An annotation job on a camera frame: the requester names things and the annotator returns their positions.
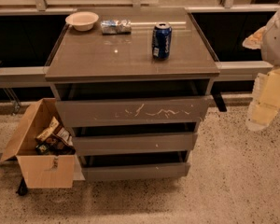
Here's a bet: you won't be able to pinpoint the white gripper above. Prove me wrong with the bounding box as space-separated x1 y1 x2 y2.
242 26 280 132

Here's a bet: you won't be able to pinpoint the grey drawer cabinet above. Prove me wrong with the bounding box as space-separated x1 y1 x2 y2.
46 7 219 169

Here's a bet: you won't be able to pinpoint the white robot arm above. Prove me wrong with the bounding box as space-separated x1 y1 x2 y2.
243 8 280 132

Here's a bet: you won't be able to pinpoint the silver snack bag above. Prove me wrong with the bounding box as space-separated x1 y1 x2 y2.
101 20 132 35

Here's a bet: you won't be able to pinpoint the grey top drawer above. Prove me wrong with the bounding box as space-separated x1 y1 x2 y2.
56 97 208 128

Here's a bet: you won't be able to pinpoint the white paper bowl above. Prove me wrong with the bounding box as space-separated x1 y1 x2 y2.
65 11 99 32

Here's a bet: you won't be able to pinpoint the tan snack bag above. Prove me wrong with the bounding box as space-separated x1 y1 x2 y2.
35 117 60 142

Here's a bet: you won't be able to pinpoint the grey middle drawer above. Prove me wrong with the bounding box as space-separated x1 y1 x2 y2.
73 133 198 156

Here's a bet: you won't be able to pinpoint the dark snack packets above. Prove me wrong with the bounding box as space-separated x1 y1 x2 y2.
35 133 76 156

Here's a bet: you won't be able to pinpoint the grey drawer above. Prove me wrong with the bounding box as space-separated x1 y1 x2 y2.
82 162 189 181
56 97 208 128
73 133 198 156

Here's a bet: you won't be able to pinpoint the blue soda can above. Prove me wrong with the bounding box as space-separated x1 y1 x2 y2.
152 22 172 60

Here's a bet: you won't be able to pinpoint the grey bottom drawer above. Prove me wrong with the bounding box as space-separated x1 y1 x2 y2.
82 162 189 181

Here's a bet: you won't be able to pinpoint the open cardboard box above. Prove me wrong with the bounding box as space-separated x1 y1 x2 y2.
0 98 75 189

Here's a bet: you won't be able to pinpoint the black cabinet side bracket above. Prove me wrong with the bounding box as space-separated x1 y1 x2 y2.
211 85 227 112

